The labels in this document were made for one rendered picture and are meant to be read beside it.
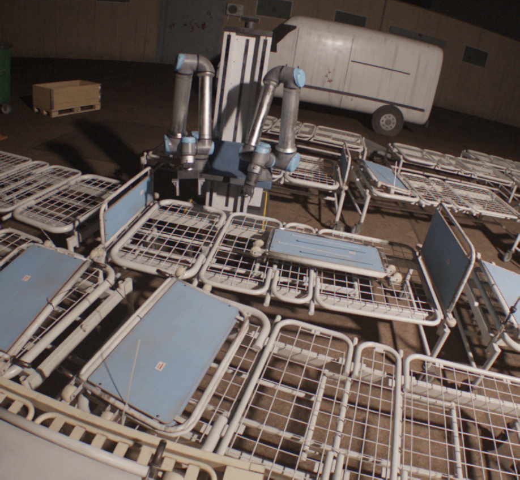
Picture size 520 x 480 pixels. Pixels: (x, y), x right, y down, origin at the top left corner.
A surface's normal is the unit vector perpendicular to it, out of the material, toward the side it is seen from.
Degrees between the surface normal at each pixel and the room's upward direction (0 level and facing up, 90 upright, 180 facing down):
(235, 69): 90
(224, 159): 90
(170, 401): 8
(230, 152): 90
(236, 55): 90
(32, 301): 5
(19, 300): 5
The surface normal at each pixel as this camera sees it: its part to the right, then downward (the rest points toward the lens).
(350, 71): -0.01, 0.43
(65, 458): 0.13, -0.83
